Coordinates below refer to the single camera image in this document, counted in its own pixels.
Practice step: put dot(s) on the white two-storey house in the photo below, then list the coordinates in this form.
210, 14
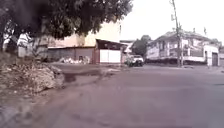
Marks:
166, 46

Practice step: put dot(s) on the rubble heap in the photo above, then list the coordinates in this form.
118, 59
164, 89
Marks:
33, 76

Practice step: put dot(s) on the large leafy tree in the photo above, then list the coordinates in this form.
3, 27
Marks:
66, 13

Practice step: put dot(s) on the low building with dark roof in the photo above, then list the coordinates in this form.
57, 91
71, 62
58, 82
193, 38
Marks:
73, 53

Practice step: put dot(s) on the white gate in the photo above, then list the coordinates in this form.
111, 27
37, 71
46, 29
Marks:
110, 56

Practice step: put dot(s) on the leaning utility pole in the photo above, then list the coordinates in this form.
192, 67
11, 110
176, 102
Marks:
178, 43

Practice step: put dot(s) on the cream building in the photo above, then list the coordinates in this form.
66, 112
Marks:
105, 33

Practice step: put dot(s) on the white vehicle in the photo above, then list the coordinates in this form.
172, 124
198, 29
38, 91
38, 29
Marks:
136, 60

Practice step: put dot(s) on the dirt verge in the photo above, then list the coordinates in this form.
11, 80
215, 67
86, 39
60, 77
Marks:
16, 103

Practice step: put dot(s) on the dark round tree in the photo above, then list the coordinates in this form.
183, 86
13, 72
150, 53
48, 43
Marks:
140, 45

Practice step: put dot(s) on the grey asphalt road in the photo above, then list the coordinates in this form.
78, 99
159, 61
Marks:
150, 96

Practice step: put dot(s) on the pile of pale rubbish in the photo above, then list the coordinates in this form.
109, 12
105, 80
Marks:
71, 60

